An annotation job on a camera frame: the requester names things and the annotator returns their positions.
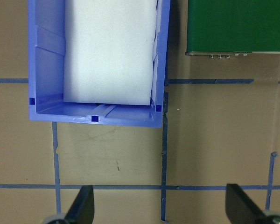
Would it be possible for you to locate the blue plastic storage bin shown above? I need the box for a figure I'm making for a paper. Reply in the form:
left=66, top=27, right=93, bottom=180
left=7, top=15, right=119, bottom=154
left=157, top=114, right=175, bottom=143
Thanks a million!
left=28, top=0, right=172, bottom=129

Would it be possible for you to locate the white foam pad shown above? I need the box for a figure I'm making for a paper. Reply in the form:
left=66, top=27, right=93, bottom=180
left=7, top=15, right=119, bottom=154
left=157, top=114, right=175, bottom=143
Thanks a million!
left=63, top=0, right=160, bottom=106

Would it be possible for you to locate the green conveyor belt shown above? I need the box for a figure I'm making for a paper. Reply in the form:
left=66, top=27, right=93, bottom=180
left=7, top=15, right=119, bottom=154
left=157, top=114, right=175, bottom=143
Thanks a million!
left=184, top=0, right=280, bottom=59

